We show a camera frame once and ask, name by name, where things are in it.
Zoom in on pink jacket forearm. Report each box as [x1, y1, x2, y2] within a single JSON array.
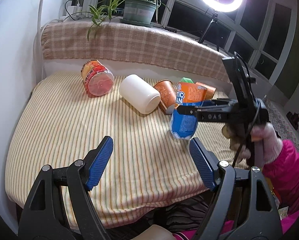
[[263, 140, 299, 239]]

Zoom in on orange gold cup open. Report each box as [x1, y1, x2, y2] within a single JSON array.
[[195, 82, 216, 100]]

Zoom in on orange gold cup near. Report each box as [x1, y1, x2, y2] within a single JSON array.
[[154, 80, 176, 115]]

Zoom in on green plastic cup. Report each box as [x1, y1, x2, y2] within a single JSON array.
[[180, 77, 194, 83]]

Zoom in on white plastic cup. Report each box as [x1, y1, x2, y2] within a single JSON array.
[[119, 74, 160, 115]]

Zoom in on right hand pink glove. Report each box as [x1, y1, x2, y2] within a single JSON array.
[[222, 122, 283, 167]]

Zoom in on lace white cloth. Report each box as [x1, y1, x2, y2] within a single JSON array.
[[265, 99, 299, 152]]

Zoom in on striped yellow mattress cover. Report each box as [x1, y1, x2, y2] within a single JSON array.
[[4, 70, 251, 229]]

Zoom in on black tripod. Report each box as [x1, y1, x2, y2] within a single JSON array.
[[198, 10, 220, 52]]

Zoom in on brown rounded object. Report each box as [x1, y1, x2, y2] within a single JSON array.
[[132, 225, 176, 240]]

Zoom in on plaid brown blanket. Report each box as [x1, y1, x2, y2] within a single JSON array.
[[41, 21, 229, 82]]

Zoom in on spider plant in pot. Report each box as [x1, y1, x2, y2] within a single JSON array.
[[66, 0, 171, 40]]

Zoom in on white power strip chargers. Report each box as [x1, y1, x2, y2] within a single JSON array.
[[59, 0, 84, 22]]

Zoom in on black phone on mount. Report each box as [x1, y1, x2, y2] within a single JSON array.
[[223, 54, 264, 166]]

